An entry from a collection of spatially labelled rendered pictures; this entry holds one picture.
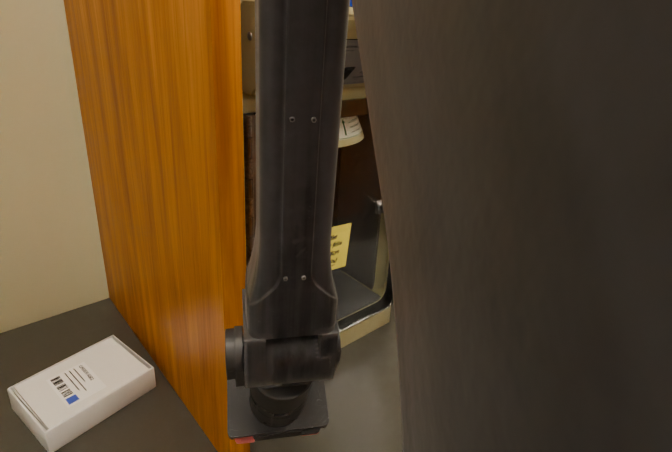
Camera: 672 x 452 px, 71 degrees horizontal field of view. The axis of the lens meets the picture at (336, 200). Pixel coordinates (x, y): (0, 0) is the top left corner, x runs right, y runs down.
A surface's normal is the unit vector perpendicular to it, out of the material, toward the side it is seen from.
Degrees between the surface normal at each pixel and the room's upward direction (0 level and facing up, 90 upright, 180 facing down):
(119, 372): 0
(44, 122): 90
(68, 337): 0
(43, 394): 0
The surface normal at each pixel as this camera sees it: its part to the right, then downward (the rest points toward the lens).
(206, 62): -0.75, 0.21
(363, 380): 0.05, -0.92
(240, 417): 0.15, -0.59
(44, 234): 0.65, 0.32
